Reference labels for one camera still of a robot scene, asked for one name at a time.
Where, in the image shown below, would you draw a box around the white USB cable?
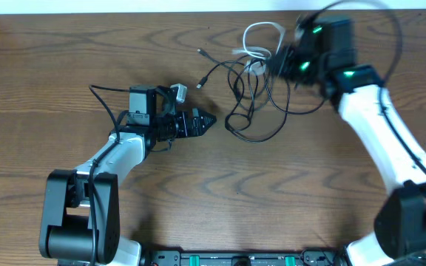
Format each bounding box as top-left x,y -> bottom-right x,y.
231,21 -> 287,77

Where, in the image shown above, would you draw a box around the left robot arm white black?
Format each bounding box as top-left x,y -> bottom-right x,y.
38,83 -> 217,265

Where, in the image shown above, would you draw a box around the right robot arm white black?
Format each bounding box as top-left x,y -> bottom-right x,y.
266,13 -> 426,265

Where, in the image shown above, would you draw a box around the black base rail green clamps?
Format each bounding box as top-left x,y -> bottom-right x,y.
138,249 -> 349,266

